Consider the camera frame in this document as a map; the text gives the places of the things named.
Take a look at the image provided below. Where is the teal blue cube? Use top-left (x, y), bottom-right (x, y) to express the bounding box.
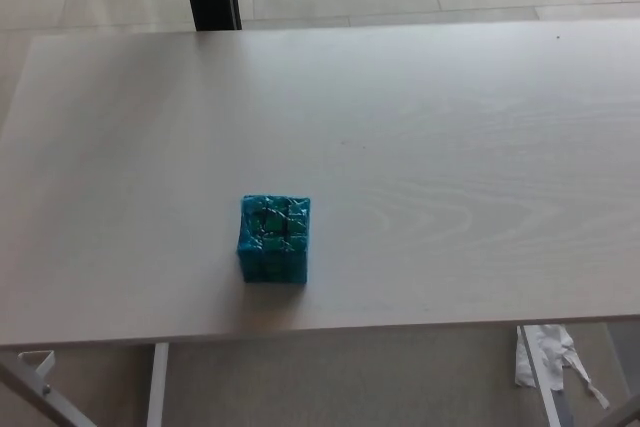
top-left (235, 194), bottom-right (314, 285)

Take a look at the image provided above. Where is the white slanted table leg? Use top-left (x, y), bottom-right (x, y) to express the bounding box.
top-left (517, 325), bottom-right (576, 427)

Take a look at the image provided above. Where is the white diagonal table brace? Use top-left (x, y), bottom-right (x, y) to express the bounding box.
top-left (0, 348), bottom-right (87, 427)

